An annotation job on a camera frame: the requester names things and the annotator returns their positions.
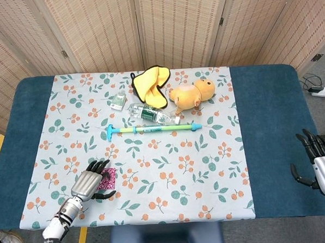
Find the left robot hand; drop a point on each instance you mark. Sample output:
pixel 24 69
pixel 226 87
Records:
pixel 86 184

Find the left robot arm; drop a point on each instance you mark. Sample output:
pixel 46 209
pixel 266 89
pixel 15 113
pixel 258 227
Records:
pixel 66 211

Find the teal table cover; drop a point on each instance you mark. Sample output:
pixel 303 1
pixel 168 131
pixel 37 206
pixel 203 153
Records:
pixel 275 148

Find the floral print tablecloth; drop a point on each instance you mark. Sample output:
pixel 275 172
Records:
pixel 154 168

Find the white power strip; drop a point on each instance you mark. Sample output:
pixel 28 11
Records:
pixel 324 92

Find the small green white box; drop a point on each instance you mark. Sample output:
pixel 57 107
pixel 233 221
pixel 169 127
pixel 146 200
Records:
pixel 118 102

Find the blue and green water squirter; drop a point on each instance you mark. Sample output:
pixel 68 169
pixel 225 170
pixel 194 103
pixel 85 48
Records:
pixel 157 129

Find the clear bottle with green label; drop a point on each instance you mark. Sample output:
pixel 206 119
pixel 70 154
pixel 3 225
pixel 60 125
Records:
pixel 148 114

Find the blue chair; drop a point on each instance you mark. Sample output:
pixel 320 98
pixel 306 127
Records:
pixel 166 238

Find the yellow cloth with black trim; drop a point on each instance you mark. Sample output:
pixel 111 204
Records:
pixel 151 86

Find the orange plush toy animal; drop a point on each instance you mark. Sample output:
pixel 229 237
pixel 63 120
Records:
pixel 187 95

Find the woven folding screen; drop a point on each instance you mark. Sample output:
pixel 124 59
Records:
pixel 173 25

